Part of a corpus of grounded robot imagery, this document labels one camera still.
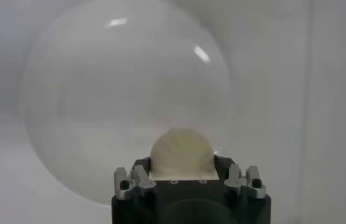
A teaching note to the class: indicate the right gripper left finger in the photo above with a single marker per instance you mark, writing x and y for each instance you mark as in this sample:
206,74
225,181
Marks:
142,179

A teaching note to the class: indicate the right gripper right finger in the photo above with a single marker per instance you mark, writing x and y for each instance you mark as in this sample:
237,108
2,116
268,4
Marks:
235,178

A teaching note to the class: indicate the white steamed baozi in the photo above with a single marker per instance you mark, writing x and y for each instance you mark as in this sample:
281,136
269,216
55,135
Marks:
182,155

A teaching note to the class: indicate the white round plate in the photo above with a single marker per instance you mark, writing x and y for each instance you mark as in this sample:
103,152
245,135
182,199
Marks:
115,91

